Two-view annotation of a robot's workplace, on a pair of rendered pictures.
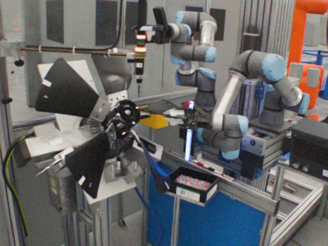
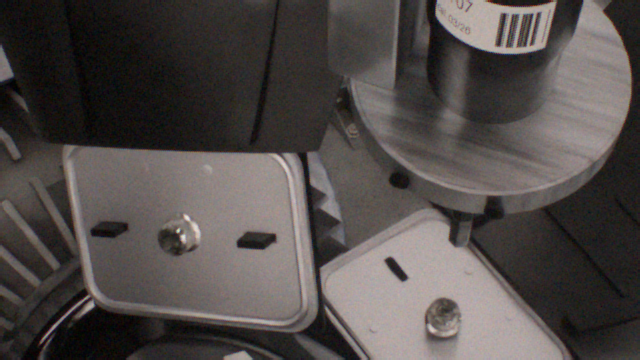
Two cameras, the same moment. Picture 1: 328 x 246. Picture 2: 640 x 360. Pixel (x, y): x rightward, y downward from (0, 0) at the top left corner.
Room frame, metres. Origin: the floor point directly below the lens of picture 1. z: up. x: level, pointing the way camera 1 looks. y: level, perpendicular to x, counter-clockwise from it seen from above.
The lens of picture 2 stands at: (1.21, 0.13, 1.62)
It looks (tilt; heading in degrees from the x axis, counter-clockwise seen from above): 62 degrees down; 13
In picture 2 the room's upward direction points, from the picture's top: 2 degrees counter-clockwise
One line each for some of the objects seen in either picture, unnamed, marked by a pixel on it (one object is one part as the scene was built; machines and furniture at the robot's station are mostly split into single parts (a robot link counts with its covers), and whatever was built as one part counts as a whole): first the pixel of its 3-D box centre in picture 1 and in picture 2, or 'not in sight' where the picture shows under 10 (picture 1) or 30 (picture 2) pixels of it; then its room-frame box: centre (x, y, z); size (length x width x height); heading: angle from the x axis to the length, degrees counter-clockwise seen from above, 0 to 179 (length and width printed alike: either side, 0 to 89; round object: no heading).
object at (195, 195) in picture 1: (191, 184); not in sight; (1.41, -0.13, 0.85); 0.22 x 0.17 x 0.07; 61
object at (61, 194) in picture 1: (61, 189); not in sight; (1.46, 0.53, 0.73); 0.15 x 0.09 x 0.22; 45
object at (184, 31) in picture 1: (178, 32); not in sight; (1.62, -0.03, 1.53); 0.11 x 0.08 x 0.09; 145
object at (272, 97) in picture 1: (276, 95); not in sight; (1.82, -0.61, 1.20); 0.13 x 0.12 x 0.14; 43
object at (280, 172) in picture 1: (278, 180); not in sight; (1.27, -0.50, 0.96); 0.03 x 0.03 x 0.20; 45
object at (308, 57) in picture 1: (317, 71); not in sight; (7.85, -3.59, 0.49); 1.27 x 0.88 x 0.98; 126
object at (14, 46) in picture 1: (12, 48); not in sight; (1.49, 0.75, 1.44); 0.10 x 0.07 x 0.09; 80
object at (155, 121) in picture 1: (153, 117); not in sight; (1.85, 0.09, 1.02); 0.16 x 0.10 x 0.11; 45
